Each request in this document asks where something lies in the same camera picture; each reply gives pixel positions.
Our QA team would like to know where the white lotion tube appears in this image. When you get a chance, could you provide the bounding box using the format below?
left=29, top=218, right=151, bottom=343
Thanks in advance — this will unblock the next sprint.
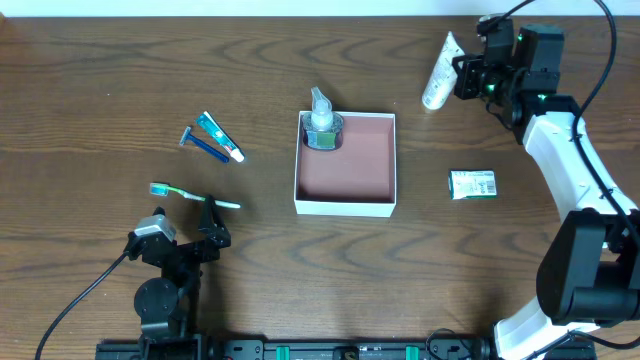
left=421, top=31, right=465, bottom=110

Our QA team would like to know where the green white soap box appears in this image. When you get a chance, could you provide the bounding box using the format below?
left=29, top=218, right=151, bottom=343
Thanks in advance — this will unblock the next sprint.
left=448, top=170, right=497, bottom=200

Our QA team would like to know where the clear soap pump bottle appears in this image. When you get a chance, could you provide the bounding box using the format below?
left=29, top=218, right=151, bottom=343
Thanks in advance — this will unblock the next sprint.
left=302, top=87, right=344, bottom=151

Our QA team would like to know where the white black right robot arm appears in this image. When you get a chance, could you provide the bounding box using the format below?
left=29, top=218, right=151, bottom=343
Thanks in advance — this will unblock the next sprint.
left=452, top=17, right=639, bottom=359

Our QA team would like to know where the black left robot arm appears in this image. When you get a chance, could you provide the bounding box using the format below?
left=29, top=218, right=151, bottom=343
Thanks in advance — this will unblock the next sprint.
left=124, top=196, right=231, bottom=341

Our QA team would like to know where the green toothbrush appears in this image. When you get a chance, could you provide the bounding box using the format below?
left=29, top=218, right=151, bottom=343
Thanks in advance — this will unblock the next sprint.
left=149, top=182, right=241, bottom=209

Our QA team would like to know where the small toothpaste tube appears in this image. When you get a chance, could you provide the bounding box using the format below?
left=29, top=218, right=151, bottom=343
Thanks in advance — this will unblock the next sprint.
left=196, top=111, right=245, bottom=163

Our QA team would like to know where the blue disposable razor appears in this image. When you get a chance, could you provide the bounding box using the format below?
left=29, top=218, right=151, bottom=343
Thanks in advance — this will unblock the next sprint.
left=179, top=126, right=229, bottom=163

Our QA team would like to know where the white cardboard box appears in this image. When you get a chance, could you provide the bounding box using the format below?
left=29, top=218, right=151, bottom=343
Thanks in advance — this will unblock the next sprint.
left=293, top=112, right=397, bottom=218

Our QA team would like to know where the black left camera cable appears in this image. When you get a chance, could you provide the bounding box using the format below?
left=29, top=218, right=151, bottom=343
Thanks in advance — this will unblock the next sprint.
left=33, top=251, right=130, bottom=360

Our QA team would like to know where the black camera cable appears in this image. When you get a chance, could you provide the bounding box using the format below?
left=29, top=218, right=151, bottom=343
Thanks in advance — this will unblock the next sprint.
left=33, top=251, right=130, bottom=360
left=494, top=0, right=640, bottom=351

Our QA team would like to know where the black mounting rail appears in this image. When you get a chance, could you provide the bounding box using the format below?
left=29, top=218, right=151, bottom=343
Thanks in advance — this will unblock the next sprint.
left=94, top=334, right=599, bottom=360

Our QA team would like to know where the black right camera cable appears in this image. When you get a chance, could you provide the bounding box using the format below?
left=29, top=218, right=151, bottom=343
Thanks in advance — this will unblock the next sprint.
left=494, top=0, right=640, bottom=351

